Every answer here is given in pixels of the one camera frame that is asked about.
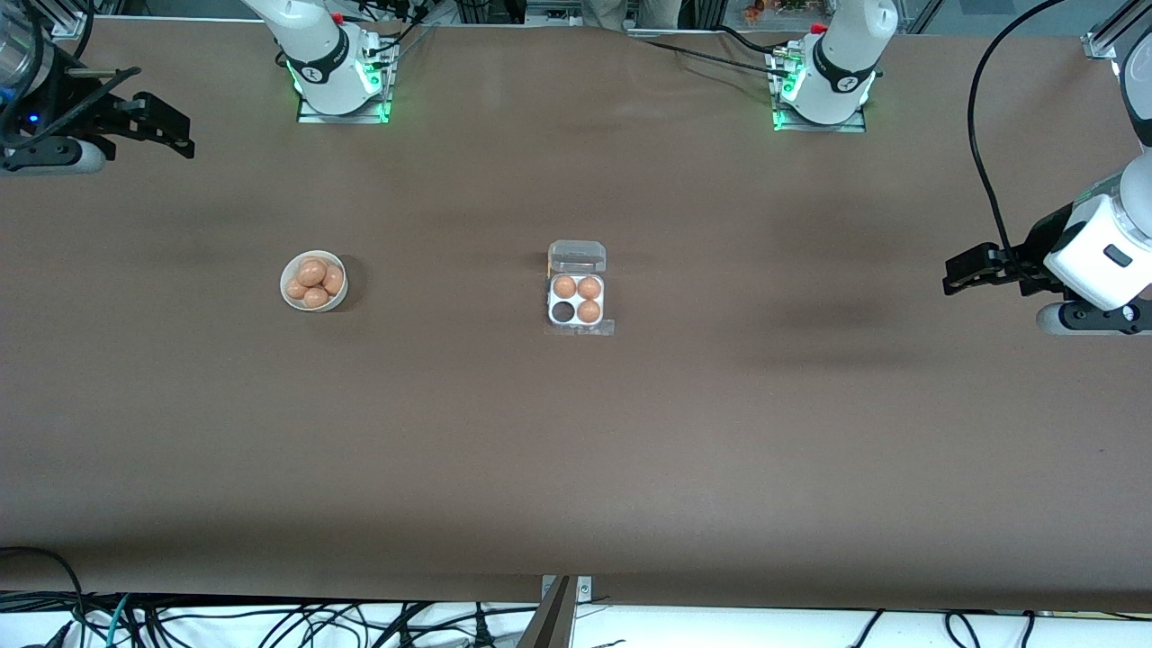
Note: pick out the clear plastic egg box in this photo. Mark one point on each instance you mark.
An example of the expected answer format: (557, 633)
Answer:
(576, 256)

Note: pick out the colourful object pile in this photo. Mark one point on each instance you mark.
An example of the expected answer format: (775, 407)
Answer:
(774, 9)

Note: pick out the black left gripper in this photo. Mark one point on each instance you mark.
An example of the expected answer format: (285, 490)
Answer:
(1035, 246)

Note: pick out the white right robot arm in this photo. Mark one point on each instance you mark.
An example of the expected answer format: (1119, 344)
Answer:
(315, 54)

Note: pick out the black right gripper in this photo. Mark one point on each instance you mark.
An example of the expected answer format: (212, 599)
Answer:
(65, 106)

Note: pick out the clear tape strip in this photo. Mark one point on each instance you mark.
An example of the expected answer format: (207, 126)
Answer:
(605, 328)
(560, 330)

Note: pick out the person in beige trousers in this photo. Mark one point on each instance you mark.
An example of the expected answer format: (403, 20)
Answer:
(630, 11)

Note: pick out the metal table bracket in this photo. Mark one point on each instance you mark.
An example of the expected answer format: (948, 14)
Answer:
(553, 621)

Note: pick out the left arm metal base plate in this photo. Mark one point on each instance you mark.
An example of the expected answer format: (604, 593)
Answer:
(855, 123)

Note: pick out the white round bowl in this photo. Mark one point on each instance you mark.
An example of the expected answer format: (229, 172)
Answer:
(286, 301)

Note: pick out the aluminium frame profile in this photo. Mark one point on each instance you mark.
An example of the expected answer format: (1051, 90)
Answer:
(72, 22)
(1111, 40)

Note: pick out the brown egg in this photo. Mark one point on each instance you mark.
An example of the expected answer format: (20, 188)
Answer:
(315, 299)
(292, 289)
(589, 311)
(335, 281)
(589, 288)
(564, 287)
(312, 272)

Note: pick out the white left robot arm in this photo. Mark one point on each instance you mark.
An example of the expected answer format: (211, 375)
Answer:
(837, 72)

